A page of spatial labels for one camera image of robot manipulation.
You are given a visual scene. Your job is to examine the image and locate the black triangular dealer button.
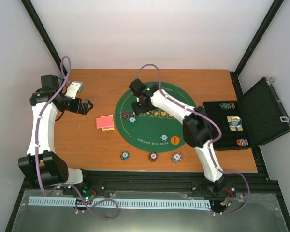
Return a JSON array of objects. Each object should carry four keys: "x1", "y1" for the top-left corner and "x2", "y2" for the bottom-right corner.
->
[{"x1": 120, "y1": 110, "x2": 130, "y2": 120}]

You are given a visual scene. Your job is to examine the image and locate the orange round blind button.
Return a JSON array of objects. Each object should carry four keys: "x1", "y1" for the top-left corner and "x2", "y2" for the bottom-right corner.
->
[{"x1": 170, "y1": 136, "x2": 180, "y2": 145}]

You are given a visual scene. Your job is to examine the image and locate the teal poker chip stack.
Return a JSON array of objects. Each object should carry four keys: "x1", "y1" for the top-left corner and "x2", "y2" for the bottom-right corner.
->
[{"x1": 120, "y1": 151, "x2": 129, "y2": 160}]

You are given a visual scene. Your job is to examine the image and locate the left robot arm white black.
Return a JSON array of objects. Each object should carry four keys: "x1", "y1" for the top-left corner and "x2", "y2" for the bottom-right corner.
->
[{"x1": 18, "y1": 75, "x2": 93, "y2": 195}]

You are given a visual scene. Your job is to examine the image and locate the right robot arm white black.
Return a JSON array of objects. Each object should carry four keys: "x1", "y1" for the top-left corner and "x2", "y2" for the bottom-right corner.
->
[{"x1": 129, "y1": 78, "x2": 227, "y2": 196}]

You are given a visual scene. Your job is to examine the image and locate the red playing card deck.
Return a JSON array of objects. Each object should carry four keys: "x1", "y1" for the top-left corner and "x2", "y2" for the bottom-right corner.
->
[{"x1": 96, "y1": 115, "x2": 114, "y2": 130}]

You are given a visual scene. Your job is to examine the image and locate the orange card box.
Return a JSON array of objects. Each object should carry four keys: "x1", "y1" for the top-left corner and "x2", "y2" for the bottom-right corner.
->
[{"x1": 102, "y1": 127, "x2": 115, "y2": 132}]

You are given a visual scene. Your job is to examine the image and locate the round green poker mat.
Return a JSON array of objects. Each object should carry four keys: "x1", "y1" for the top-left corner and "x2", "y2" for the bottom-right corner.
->
[{"x1": 115, "y1": 90, "x2": 186, "y2": 152}]

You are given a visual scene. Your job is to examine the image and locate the brown poker chip stack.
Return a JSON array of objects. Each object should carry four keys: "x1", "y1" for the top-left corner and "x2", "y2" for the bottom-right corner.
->
[{"x1": 148, "y1": 152, "x2": 158, "y2": 162}]

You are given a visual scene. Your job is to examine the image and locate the blue white chip stack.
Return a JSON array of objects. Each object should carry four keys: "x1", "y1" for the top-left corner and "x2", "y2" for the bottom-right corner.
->
[{"x1": 171, "y1": 153, "x2": 181, "y2": 163}]

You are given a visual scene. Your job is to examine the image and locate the chips row in case top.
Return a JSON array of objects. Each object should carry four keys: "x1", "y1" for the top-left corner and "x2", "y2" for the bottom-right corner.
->
[{"x1": 219, "y1": 102, "x2": 236, "y2": 110}]

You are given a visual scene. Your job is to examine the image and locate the blue white chips in case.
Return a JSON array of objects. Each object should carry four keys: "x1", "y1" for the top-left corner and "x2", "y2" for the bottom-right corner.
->
[{"x1": 227, "y1": 116, "x2": 243, "y2": 131}]

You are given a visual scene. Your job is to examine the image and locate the mixed chips in case bottom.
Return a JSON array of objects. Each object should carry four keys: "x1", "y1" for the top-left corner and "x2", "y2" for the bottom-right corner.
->
[{"x1": 236, "y1": 138, "x2": 249, "y2": 147}]

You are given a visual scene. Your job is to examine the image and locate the black poker case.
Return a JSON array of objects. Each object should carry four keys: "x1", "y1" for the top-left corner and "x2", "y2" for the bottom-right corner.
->
[{"x1": 203, "y1": 77, "x2": 290, "y2": 150}]

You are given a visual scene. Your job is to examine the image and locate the metal front plate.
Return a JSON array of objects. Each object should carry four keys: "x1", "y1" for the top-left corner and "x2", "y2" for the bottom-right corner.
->
[{"x1": 7, "y1": 190, "x2": 290, "y2": 232}]

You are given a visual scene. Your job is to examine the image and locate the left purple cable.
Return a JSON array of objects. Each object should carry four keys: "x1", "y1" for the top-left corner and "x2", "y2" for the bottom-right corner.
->
[{"x1": 35, "y1": 56, "x2": 119, "y2": 220}]

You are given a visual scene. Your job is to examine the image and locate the purple cable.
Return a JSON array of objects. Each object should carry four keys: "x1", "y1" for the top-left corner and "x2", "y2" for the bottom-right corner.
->
[
  {"x1": 135, "y1": 63, "x2": 251, "y2": 216},
  {"x1": 35, "y1": 56, "x2": 119, "y2": 220}
]

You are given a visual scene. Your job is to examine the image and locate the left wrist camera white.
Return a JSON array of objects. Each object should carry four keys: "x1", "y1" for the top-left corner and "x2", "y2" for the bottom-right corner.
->
[{"x1": 65, "y1": 81, "x2": 84, "y2": 99}]

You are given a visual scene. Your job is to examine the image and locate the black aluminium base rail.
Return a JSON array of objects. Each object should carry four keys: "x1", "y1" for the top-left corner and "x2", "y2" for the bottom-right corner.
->
[{"x1": 76, "y1": 171, "x2": 282, "y2": 198}]

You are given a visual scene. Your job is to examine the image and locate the light blue cable duct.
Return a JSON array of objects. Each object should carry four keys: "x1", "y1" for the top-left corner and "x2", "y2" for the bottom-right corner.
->
[{"x1": 28, "y1": 196, "x2": 211, "y2": 211}]

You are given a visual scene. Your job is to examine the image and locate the left black frame post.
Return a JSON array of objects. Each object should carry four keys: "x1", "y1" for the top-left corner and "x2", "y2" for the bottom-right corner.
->
[{"x1": 21, "y1": 0, "x2": 61, "y2": 71}]

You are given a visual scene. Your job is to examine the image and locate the black frame post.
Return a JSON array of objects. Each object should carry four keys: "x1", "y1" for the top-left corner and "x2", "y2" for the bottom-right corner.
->
[
  {"x1": 234, "y1": 0, "x2": 284, "y2": 77},
  {"x1": 21, "y1": 0, "x2": 61, "y2": 71}
]

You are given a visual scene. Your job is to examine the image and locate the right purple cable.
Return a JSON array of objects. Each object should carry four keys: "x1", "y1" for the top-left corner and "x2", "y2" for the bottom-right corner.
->
[{"x1": 135, "y1": 63, "x2": 251, "y2": 216}]

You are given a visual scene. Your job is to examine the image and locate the right black frame post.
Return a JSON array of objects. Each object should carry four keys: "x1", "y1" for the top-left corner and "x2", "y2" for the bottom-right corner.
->
[{"x1": 234, "y1": 0, "x2": 284, "y2": 77}]

